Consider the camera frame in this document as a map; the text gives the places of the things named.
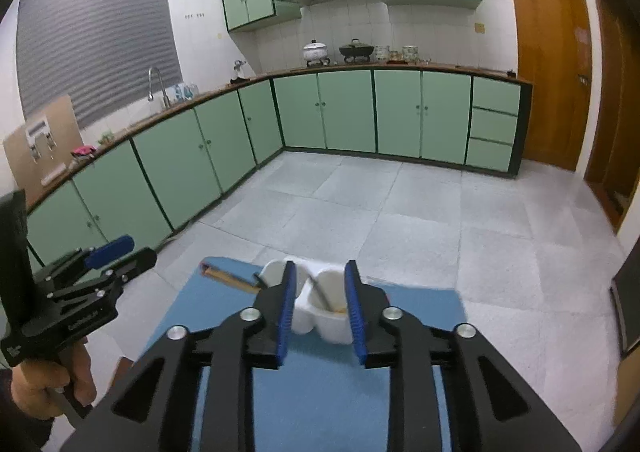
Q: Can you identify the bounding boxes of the metal faucet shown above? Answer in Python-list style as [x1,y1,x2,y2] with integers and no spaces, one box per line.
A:
[148,67,171,109]

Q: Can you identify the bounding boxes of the black wok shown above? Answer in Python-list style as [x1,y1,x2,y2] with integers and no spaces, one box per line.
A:
[339,38,376,64]

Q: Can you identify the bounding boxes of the person's left forearm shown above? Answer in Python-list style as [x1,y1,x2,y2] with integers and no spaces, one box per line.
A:
[0,367,56,452]

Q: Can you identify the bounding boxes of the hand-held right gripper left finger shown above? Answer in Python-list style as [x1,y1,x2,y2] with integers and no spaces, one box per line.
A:
[60,259,300,452]

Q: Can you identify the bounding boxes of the plain bamboo chopstick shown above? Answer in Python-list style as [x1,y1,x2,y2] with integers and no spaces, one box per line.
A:
[201,270,262,294]
[201,265,261,289]

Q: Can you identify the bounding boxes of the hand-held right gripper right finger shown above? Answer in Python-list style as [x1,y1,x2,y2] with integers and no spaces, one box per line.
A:
[344,259,584,452]

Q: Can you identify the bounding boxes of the grey window blind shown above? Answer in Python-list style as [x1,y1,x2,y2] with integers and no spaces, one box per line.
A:
[16,0,183,130]

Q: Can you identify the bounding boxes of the white utensil holder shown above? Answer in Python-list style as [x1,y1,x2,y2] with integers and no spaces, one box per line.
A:
[257,257,386,346]

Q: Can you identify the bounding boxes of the dark cabinet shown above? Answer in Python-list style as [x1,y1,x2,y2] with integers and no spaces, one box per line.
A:
[610,244,640,428]

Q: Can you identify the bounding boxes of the wooden door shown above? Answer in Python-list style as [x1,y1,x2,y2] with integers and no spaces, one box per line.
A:
[502,0,593,173]
[582,0,640,233]

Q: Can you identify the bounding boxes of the blue table mat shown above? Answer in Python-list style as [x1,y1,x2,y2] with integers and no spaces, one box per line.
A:
[145,256,468,452]

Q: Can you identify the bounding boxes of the cardboard sheet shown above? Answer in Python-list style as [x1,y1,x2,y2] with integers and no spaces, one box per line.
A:
[2,94,83,208]

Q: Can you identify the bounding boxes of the white cooking pot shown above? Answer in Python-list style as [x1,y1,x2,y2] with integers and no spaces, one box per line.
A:
[302,39,330,67]

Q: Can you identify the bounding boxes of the white bracket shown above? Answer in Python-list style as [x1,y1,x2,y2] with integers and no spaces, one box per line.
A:
[25,114,56,162]

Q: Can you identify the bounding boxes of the person's left hand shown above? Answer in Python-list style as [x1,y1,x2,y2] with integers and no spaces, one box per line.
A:
[10,332,98,420]

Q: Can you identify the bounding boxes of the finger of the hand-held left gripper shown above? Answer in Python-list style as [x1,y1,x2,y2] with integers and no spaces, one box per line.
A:
[47,247,159,306]
[32,234,135,284]

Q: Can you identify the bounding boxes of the green lower kitchen cabinets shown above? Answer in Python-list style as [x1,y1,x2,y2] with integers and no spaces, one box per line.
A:
[25,64,533,273]

